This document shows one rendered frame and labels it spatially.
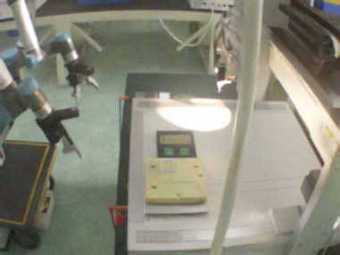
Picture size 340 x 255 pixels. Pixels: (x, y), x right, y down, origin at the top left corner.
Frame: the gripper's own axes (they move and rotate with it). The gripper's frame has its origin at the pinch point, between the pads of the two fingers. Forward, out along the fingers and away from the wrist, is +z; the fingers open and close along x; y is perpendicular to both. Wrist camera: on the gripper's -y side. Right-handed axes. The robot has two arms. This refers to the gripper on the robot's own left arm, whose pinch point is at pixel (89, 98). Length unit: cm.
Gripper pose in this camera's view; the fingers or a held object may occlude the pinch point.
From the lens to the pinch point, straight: 170.2
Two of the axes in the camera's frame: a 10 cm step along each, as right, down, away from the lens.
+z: 3.5, 8.6, 3.6
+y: -7.8, 0.6, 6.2
